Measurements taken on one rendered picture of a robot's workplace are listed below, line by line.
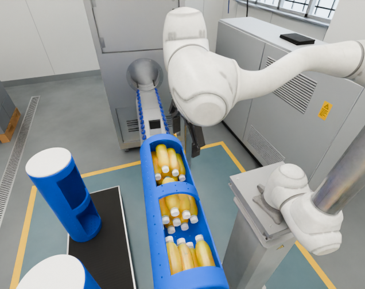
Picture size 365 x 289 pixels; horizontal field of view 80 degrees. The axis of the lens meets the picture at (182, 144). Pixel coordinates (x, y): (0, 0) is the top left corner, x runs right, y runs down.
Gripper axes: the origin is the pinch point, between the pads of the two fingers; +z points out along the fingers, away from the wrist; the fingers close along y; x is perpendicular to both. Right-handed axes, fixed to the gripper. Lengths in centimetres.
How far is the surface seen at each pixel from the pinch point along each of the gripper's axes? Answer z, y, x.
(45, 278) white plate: 50, -1, -69
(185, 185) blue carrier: 37.3, -4.1, 2.1
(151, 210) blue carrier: 39.0, -1.4, -17.7
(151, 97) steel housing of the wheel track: 84, -144, 40
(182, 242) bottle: 48, 16, -11
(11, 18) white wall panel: 77, -485, -85
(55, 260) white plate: 51, -7, -64
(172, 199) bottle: 38.7, -1.1, -7.0
